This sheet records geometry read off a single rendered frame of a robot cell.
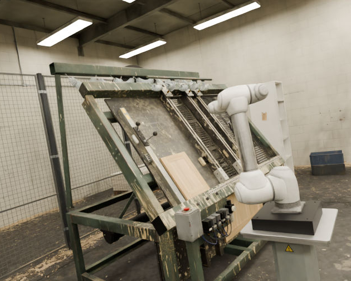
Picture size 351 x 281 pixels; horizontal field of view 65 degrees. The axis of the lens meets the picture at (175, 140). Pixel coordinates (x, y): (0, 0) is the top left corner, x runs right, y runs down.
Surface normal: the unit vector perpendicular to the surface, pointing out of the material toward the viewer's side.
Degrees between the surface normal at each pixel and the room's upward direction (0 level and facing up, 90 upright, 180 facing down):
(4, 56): 90
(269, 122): 90
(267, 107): 90
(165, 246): 90
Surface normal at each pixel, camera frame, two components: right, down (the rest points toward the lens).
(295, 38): -0.57, 0.14
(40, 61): 0.81, -0.10
